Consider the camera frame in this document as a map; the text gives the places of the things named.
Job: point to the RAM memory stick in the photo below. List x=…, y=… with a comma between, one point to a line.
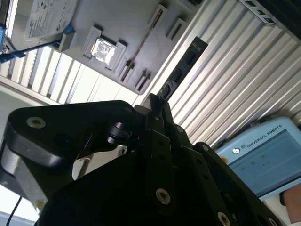
x=188, y=61

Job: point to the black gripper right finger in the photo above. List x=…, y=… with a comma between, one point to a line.
x=211, y=183

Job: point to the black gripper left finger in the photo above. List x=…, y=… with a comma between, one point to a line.
x=58, y=117

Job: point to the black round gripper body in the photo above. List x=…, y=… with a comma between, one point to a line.
x=105, y=200

